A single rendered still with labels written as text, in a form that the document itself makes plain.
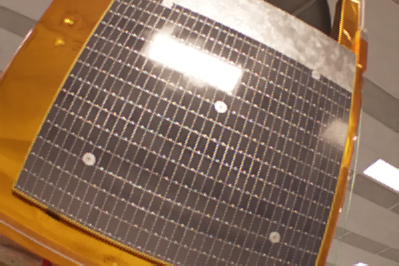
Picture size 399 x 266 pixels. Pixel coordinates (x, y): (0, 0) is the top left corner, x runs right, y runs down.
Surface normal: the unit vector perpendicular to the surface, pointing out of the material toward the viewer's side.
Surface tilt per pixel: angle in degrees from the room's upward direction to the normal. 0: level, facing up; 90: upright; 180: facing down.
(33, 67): 89
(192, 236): 90
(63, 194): 90
